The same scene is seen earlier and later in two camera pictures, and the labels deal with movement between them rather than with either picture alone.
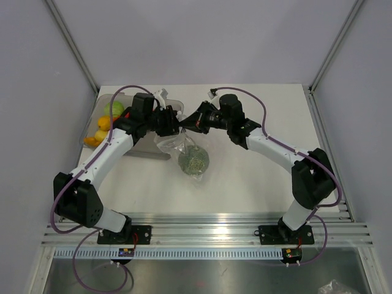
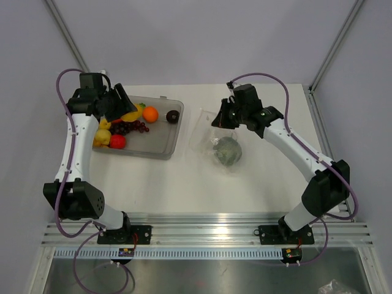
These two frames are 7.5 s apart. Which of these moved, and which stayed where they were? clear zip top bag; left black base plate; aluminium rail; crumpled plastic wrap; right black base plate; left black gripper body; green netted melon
Moved: left black gripper body; green netted melon; clear zip top bag
Stayed: left black base plate; right black base plate; aluminium rail; crumpled plastic wrap
